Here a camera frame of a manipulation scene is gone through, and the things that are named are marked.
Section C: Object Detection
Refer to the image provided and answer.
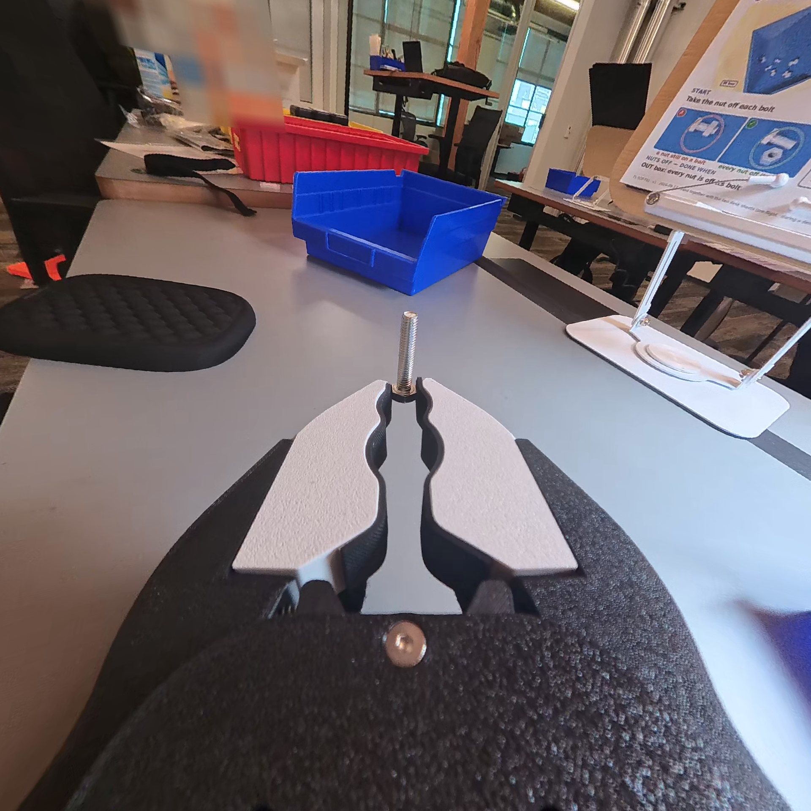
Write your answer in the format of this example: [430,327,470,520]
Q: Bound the wooden standing desk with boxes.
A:
[365,68,498,140]

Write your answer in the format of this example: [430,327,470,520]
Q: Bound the black strap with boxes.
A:
[142,152,257,216]

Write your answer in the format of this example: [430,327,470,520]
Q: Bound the small orange object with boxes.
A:
[7,254,67,283]

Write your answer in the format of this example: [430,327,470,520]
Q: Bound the black computer monitor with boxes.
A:
[588,61,653,130]

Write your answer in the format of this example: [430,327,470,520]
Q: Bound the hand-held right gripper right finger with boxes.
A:
[420,377,580,590]

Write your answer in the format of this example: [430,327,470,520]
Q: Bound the black backpack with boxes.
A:
[431,61,493,90]

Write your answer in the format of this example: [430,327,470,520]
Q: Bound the printed instruction sheet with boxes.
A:
[640,0,811,210]

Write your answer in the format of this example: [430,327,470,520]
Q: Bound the red plastic bin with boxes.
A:
[232,114,429,185]

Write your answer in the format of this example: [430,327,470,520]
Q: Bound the black mesh office chair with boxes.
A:
[0,0,128,290]

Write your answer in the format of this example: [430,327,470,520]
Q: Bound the black wrist rest pad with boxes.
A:
[0,274,257,373]

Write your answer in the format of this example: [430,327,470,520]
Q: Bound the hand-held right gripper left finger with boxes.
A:
[234,378,391,594]

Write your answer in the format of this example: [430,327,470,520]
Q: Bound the light wooden board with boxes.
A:
[95,121,295,210]

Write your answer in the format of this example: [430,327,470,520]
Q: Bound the thin steel screw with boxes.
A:
[397,311,420,396]

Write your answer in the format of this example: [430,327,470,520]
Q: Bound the white document stand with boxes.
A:
[566,0,811,439]

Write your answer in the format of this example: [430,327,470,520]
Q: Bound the wooden office desk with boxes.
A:
[492,178,811,343]

